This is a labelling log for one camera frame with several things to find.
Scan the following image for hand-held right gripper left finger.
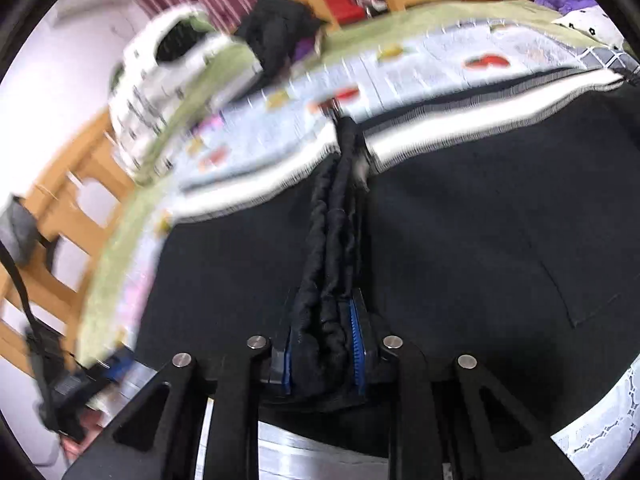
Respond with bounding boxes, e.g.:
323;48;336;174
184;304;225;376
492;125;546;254
62;327;296;480

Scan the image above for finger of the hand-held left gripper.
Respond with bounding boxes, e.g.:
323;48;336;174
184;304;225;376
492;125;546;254
101;351;134;384

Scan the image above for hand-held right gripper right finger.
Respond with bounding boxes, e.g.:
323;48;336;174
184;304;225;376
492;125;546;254
347;287;587;480

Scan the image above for black pants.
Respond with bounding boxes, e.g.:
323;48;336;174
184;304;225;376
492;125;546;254
135;67;640;461

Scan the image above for person's left hand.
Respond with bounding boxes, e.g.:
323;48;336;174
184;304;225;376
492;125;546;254
61;406;109;462

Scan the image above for grey garment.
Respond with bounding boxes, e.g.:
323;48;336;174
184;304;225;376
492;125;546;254
0;197;44;267

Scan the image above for fruit print bed sheet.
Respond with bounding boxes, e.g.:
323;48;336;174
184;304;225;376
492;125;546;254
80;10;640;480

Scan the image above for white floral folded quilt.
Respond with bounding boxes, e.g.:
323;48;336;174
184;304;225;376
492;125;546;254
107;3;267;182

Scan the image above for black jacket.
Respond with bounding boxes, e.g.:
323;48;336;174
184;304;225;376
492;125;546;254
234;0;327;79

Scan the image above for red chair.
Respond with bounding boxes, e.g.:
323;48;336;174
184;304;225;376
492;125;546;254
322;0;369;24

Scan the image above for black strap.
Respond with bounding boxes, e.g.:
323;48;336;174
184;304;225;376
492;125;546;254
0;239;52;343

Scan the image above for wooden bed frame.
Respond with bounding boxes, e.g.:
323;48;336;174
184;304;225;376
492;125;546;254
0;0;532;377

